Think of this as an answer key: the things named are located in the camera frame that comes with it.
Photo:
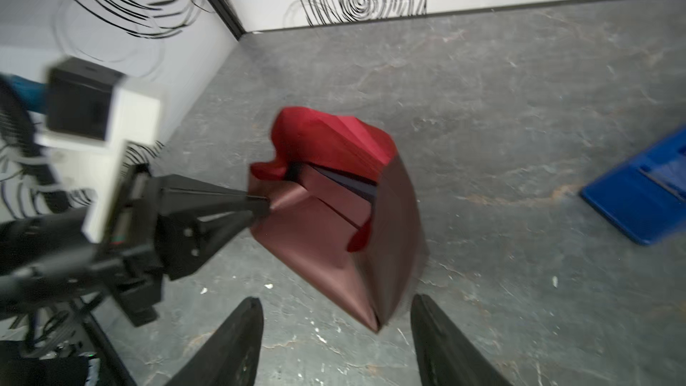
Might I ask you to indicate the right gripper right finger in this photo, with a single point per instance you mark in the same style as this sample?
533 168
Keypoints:
444 355

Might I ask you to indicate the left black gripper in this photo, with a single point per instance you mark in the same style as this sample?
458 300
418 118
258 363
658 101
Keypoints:
133 272

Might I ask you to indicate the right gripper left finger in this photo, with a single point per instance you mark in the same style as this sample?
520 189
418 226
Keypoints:
231 355

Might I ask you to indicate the red wrapping paper sheet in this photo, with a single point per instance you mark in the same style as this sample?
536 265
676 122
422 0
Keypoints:
343 212

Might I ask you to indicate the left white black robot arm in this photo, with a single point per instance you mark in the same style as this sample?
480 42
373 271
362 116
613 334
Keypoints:
47 259

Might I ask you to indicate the blue tape dispenser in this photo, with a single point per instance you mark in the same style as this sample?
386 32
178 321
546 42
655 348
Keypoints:
644 197

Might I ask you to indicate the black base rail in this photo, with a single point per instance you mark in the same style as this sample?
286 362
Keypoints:
61 344

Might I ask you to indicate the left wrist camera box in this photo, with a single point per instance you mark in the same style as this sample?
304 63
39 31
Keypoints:
93 114

